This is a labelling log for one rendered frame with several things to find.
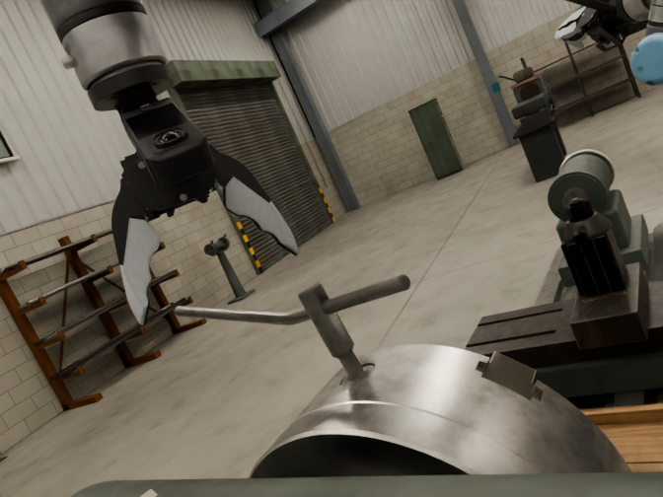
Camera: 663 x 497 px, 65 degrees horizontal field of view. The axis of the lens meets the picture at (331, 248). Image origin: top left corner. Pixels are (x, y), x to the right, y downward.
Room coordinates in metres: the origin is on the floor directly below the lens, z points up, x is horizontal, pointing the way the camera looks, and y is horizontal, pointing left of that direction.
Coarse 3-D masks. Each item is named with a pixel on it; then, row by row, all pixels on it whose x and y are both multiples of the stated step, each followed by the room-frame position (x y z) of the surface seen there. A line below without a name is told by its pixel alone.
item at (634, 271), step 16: (640, 272) 0.88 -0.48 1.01; (640, 288) 0.83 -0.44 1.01; (576, 304) 0.85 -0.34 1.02; (592, 304) 0.83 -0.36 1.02; (608, 304) 0.80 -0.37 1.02; (624, 304) 0.78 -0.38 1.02; (640, 304) 0.78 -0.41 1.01; (576, 320) 0.80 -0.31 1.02; (592, 320) 0.78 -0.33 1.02; (608, 320) 0.77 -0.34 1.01; (624, 320) 0.75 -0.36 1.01; (640, 320) 0.74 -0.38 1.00; (576, 336) 0.80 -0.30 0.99; (592, 336) 0.78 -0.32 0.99; (608, 336) 0.77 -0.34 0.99; (624, 336) 0.76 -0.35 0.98; (640, 336) 0.75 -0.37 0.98
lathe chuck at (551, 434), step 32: (384, 352) 0.44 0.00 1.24; (416, 352) 0.42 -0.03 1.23; (448, 352) 0.41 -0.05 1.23; (352, 384) 0.41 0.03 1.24; (384, 384) 0.39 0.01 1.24; (416, 384) 0.38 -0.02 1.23; (448, 384) 0.37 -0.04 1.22; (480, 384) 0.37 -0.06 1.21; (544, 384) 0.38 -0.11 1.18; (448, 416) 0.34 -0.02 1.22; (480, 416) 0.34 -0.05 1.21; (512, 416) 0.34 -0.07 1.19; (544, 416) 0.35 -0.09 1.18; (576, 416) 0.36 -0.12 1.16; (512, 448) 0.32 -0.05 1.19; (544, 448) 0.33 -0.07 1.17; (576, 448) 0.34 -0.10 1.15; (608, 448) 0.36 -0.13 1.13
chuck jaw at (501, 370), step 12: (492, 360) 0.43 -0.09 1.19; (504, 360) 0.43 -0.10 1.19; (492, 372) 0.40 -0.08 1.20; (504, 372) 0.40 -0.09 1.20; (516, 372) 0.42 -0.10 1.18; (528, 372) 0.42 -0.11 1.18; (504, 384) 0.38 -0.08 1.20; (516, 384) 0.39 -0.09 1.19; (528, 384) 0.39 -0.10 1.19; (528, 396) 0.37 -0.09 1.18
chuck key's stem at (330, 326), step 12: (312, 288) 0.42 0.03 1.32; (300, 300) 0.43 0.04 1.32; (312, 300) 0.42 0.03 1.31; (324, 300) 0.42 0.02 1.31; (312, 312) 0.42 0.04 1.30; (324, 324) 0.42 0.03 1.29; (336, 324) 0.42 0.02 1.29; (324, 336) 0.42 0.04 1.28; (336, 336) 0.42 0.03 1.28; (348, 336) 0.42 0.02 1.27; (336, 348) 0.42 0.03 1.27; (348, 348) 0.42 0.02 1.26; (348, 360) 0.42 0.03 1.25; (348, 372) 0.42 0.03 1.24; (360, 372) 0.42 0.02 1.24
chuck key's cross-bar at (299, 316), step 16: (368, 288) 0.38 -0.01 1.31; (384, 288) 0.37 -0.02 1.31; (400, 288) 0.36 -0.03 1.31; (336, 304) 0.41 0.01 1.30; (352, 304) 0.39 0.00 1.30; (240, 320) 0.51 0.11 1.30; (256, 320) 0.49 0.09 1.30; (272, 320) 0.47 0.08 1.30; (288, 320) 0.46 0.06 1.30; (304, 320) 0.44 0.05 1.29
